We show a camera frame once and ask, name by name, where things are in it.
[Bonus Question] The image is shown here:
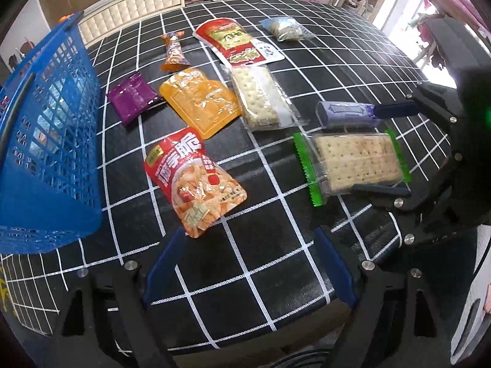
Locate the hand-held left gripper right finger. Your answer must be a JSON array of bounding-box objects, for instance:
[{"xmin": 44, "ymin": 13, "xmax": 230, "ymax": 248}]
[{"xmin": 315, "ymin": 225, "xmax": 453, "ymax": 368}]

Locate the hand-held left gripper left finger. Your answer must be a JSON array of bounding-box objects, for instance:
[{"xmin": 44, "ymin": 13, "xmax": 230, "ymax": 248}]
[{"xmin": 50, "ymin": 226, "xmax": 188, "ymax": 368}]

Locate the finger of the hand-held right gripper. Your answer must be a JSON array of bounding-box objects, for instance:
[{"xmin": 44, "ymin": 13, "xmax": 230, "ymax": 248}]
[
  {"xmin": 374, "ymin": 82, "xmax": 467, "ymax": 124},
  {"xmin": 353, "ymin": 152, "xmax": 476, "ymax": 247}
]

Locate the green-edged cracker packet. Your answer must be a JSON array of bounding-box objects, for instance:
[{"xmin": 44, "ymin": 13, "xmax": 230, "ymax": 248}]
[{"xmin": 293, "ymin": 128, "xmax": 412, "ymax": 208}]

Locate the lavender snack packet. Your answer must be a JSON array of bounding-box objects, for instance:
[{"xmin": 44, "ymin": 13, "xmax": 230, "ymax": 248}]
[{"xmin": 315, "ymin": 101, "xmax": 380, "ymax": 129}]

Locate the red chips bag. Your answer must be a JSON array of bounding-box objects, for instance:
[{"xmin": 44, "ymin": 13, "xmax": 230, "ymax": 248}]
[{"xmin": 144, "ymin": 126, "xmax": 248, "ymax": 238}]

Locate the white cracker packet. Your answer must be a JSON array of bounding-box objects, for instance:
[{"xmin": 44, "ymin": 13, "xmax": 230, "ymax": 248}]
[{"xmin": 222, "ymin": 64, "xmax": 307, "ymax": 133}]

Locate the yellow clear snack pouch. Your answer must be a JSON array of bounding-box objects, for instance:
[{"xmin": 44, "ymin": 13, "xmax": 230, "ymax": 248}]
[{"xmin": 159, "ymin": 68, "xmax": 242, "ymax": 140}]

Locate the blue plastic mesh basket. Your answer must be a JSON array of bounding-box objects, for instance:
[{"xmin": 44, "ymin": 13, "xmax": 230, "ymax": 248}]
[{"xmin": 0, "ymin": 12, "xmax": 104, "ymax": 254}]

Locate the red and green snack pouch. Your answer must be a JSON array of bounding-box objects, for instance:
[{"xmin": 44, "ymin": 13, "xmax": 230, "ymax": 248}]
[{"xmin": 193, "ymin": 19, "xmax": 285, "ymax": 67}]

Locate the black white-grid tablecloth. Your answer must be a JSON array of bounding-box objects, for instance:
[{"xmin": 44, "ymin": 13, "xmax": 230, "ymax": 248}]
[{"xmin": 0, "ymin": 0, "xmax": 478, "ymax": 349}]

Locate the clear bag of grey snack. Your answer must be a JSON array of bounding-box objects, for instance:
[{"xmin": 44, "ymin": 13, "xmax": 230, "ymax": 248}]
[{"xmin": 259, "ymin": 16, "xmax": 315, "ymax": 43}]

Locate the purple snack packet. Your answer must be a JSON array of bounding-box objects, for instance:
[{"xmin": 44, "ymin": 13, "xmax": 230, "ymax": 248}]
[{"xmin": 107, "ymin": 72, "xmax": 165, "ymax": 126}]

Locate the orange snack stick packet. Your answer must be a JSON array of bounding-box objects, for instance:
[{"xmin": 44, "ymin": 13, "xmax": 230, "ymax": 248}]
[{"xmin": 160, "ymin": 32, "xmax": 191, "ymax": 73}]

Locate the white tufted low cabinet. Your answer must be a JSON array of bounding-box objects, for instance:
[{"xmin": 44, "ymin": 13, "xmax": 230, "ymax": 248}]
[{"xmin": 77, "ymin": 0, "xmax": 257, "ymax": 44}]

